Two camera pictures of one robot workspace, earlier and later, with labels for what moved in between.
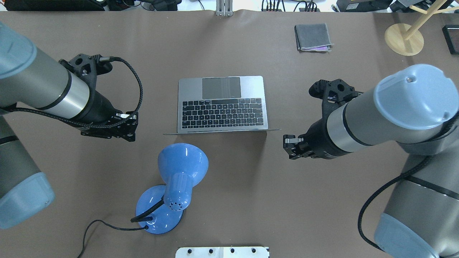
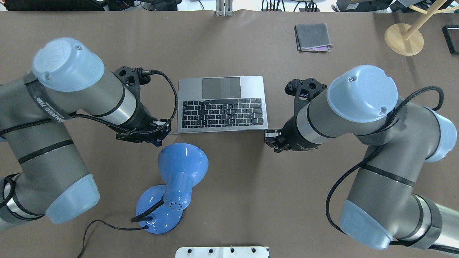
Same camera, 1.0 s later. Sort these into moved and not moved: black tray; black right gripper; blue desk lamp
Moved: black right gripper
Not moved: blue desk lamp; black tray
